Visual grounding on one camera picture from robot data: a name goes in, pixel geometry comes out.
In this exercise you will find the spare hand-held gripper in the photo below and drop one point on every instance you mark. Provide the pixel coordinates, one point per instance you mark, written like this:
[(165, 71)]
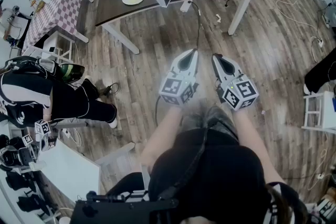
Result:
[(27, 140), (42, 127)]

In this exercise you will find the person's left forearm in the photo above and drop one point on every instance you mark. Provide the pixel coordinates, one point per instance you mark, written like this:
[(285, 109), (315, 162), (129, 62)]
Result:
[(162, 133)]

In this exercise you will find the person's right forearm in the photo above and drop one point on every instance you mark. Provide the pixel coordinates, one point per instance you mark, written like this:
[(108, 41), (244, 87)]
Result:
[(252, 139)]

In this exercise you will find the white floor scrap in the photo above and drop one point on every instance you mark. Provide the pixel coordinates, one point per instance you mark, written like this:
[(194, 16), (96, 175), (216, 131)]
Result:
[(218, 18)]

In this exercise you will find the white power strip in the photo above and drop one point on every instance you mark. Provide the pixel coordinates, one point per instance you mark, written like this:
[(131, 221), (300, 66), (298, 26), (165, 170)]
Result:
[(185, 6), (68, 133)]

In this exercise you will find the person's dark top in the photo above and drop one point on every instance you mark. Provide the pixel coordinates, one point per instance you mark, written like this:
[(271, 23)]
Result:
[(223, 178)]

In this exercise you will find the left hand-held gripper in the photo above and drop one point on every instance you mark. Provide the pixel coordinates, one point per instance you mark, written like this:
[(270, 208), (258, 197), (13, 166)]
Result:
[(173, 89)]

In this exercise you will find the checkered cloth table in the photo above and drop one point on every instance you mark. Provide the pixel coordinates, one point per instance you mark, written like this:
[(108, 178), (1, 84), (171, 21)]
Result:
[(60, 8)]

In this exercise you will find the green striped round object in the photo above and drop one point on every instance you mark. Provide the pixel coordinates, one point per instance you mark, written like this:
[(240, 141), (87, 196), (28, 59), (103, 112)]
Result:
[(71, 73)]

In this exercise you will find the white table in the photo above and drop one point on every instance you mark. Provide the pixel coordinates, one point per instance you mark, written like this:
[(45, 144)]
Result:
[(71, 170)]

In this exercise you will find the person's grey skirt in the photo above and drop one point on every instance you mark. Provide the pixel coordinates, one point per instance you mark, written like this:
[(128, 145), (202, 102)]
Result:
[(212, 120)]

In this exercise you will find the black chest rig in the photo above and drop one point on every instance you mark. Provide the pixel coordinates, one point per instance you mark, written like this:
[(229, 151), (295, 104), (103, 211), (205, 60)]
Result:
[(118, 211)]

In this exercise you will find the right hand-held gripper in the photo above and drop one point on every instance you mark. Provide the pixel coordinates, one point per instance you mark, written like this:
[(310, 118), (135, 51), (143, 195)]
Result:
[(240, 93)]

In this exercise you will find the white stool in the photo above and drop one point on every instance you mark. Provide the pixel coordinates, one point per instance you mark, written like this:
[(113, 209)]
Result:
[(52, 39), (328, 112)]

